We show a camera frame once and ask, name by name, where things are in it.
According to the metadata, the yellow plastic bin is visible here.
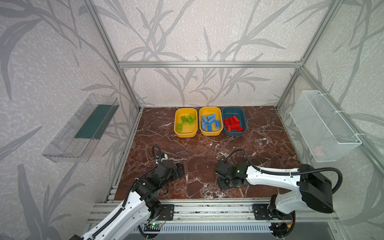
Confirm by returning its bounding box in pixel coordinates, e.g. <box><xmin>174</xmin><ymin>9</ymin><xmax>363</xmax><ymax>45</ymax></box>
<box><xmin>199</xmin><ymin>107</ymin><xmax>224</xmax><ymax>136</ymax></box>
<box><xmin>174</xmin><ymin>108</ymin><xmax>199</xmax><ymax>138</ymax></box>

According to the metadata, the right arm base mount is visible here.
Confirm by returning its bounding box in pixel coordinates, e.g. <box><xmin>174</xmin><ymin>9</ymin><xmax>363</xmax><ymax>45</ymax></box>
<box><xmin>252</xmin><ymin>204</ymin><xmax>296</xmax><ymax>221</ymax></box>

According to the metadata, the right circuit board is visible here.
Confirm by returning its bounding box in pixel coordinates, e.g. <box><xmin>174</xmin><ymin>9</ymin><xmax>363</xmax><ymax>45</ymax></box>
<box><xmin>269</xmin><ymin>223</ymin><xmax>295</xmax><ymax>238</ymax></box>

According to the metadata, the left yellow plastic bin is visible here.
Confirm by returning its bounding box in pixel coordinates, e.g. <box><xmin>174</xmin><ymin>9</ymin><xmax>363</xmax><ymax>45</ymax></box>
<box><xmin>174</xmin><ymin>108</ymin><xmax>199</xmax><ymax>138</ymax></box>

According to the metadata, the left circuit board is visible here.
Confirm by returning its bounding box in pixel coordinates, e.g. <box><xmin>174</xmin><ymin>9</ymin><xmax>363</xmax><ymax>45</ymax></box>
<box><xmin>143</xmin><ymin>222</ymin><xmax>165</xmax><ymax>232</ymax></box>

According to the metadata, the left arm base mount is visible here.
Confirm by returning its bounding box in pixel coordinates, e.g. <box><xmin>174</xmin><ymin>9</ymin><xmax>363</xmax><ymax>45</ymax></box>
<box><xmin>150</xmin><ymin>204</ymin><xmax>175</xmax><ymax>221</ymax></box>

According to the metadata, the white wire mesh basket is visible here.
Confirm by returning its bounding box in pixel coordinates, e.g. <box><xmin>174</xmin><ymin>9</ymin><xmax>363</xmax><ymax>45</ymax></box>
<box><xmin>290</xmin><ymin>90</ymin><xmax>362</xmax><ymax>163</ymax></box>

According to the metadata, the circuit board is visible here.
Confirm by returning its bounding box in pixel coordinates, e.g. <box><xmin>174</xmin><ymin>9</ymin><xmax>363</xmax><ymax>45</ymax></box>
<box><xmin>269</xmin><ymin>223</ymin><xmax>295</xmax><ymax>238</ymax></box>
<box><xmin>143</xmin><ymin>222</ymin><xmax>165</xmax><ymax>232</ymax></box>

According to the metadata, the middle yellow plastic bin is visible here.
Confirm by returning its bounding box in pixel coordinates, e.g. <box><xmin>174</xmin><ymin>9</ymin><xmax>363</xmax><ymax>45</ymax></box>
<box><xmin>199</xmin><ymin>107</ymin><xmax>224</xmax><ymax>136</ymax></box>

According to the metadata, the clear plastic wall tray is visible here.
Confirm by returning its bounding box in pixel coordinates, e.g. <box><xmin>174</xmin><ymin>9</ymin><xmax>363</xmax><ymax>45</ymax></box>
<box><xmin>42</xmin><ymin>94</ymin><xmax>120</xmax><ymax>163</ymax></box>

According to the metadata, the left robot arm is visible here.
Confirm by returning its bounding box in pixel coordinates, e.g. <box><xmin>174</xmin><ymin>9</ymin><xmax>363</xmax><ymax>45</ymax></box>
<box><xmin>71</xmin><ymin>145</ymin><xmax>185</xmax><ymax>240</ymax></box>

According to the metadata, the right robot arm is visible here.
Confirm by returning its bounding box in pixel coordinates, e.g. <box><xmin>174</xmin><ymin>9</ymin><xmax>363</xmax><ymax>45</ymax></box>
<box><xmin>215</xmin><ymin>149</ymin><xmax>343</xmax><ymax>215</ymax></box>

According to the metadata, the aluminium front rail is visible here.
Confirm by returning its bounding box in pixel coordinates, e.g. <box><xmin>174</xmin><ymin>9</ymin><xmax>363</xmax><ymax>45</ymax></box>
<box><xmin>86</xmin><ymin>197</ymin><xmax>340</xmax><ymax>224</ymax></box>

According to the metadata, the teal plastic bin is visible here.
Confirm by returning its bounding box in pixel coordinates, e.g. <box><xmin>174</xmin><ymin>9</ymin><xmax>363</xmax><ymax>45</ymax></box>
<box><xmin>222</xmin><ymin>107</ymin><xmax>248</xmax><ymax>137</ymax></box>

